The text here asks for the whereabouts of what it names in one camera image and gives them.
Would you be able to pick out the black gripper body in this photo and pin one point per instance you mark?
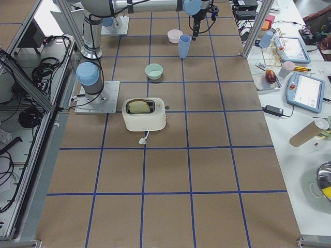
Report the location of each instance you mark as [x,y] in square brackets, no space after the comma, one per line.
[197,18]

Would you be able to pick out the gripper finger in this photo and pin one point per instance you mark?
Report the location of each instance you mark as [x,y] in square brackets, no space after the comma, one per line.
[193,38]

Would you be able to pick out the blue cup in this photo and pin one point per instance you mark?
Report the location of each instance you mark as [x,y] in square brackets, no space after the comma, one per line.
[266,39]
[184,43]
[183,52]

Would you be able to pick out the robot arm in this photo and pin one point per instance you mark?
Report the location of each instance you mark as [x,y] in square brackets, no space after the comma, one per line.
[90,72]
[112,23]

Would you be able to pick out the pink bowl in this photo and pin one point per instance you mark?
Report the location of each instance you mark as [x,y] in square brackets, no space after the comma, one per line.
[174,35]

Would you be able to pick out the green bowl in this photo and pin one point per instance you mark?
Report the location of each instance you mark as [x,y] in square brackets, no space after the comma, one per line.
[154,71]

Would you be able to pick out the blue cup on rack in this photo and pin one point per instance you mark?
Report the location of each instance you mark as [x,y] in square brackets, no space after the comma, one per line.
[266,39]

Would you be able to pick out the remote control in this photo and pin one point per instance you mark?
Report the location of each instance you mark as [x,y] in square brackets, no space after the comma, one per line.
[261,66]

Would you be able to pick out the clear tray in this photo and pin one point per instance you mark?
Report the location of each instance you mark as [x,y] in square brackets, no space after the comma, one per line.
[262,85]

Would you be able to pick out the mango fruit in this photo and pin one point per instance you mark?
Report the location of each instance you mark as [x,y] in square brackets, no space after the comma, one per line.
[270,76]

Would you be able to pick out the bread slice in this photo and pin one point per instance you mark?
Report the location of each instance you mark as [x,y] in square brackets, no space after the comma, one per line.
[137,107]

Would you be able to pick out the white toaster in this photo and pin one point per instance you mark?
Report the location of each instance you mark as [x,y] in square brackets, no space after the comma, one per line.
[155,120]

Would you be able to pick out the teach pendant far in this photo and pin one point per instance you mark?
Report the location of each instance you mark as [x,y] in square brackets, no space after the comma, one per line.
[291,49]

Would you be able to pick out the teach pendant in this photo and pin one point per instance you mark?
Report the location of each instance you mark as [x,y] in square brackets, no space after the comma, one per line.
[305,92]
[291,49]

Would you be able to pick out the pale cup on desk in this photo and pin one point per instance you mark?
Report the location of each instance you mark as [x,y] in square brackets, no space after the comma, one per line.
[287,67]

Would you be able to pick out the black power adapter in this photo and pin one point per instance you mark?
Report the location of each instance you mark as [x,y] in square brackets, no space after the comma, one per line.
[273,110]

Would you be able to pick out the teach pendant near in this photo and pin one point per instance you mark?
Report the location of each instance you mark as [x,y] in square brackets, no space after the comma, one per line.
[305,92]

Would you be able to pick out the cardboard tube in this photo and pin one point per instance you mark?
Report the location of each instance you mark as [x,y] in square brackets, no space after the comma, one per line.
[308,132]

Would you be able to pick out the steel mixing bowl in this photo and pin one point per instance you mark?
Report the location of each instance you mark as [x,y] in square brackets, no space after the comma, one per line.
[320,188]

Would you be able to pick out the aluminium frame post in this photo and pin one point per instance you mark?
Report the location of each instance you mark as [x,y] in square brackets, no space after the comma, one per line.
[262,14]

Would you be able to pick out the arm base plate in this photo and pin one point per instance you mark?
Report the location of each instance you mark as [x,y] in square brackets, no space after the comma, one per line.
[108,103]
[117,32]

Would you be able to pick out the gold wire rack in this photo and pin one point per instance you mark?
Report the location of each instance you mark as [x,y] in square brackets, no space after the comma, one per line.
[272,54]

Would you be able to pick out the aluminium frame rail left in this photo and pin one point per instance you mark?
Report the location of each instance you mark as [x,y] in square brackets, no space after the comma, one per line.
[23,79]

